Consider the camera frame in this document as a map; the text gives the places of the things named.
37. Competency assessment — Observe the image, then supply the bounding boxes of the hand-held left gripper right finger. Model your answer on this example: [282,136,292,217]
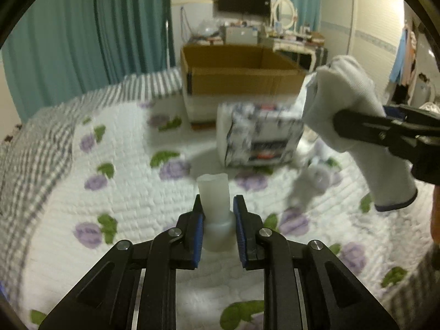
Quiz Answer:
[233,195,400,330]

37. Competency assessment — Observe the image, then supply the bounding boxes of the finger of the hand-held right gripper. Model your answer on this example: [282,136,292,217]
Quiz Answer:
[383,104,440,122]
[333,109,396,148]

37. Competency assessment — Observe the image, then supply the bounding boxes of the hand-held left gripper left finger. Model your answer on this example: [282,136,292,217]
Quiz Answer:
[39,194,206,330]

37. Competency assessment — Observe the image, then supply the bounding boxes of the white squishy bottle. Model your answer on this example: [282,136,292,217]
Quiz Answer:
[196,173,237,252]

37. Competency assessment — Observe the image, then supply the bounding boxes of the white sock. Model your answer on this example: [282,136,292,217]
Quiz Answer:
[302,55,419,212]

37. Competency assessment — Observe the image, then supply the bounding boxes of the cardboard box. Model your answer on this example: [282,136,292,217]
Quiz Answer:
[180,44,307,131]

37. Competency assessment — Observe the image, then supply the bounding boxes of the person's right forearm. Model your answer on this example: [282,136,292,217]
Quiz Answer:
[430,182,440,245]

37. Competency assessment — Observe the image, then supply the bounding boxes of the small white soft item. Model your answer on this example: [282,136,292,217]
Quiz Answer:
[298,137,342,207]

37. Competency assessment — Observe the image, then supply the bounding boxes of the white floor appliance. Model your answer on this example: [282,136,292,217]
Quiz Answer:
[412,74,434,108]

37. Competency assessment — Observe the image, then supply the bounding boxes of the hanging clothes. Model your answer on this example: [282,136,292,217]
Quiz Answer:
[389,23,419,87]

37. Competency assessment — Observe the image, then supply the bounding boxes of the white floral quilt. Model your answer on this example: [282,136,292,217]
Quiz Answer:
[17,91,440,330]

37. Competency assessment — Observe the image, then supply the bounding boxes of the white wardrobe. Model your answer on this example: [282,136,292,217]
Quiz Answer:
[319,0,410,98]

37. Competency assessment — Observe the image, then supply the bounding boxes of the printed tissue pack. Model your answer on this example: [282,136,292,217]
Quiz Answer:
[216,101,305,168]

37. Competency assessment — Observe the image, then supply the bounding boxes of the white dressing table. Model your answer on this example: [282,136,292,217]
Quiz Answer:
[259,29,329,71]

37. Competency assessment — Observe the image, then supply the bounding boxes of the white oval vanity mirror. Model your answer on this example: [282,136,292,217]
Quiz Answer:
[271,0,298,32]

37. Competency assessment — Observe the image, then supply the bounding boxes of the silver laptop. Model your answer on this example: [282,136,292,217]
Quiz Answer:
[223,25,259,45]

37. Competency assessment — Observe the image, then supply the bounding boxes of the grey striped blanket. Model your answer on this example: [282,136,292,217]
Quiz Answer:
[0,67,184,241]

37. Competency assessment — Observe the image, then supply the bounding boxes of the clear plastic bag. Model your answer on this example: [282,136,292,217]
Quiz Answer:
[194,18,221,38]

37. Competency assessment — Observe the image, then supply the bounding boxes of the black wall television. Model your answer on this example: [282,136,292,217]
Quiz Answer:
[217,0,272,18]

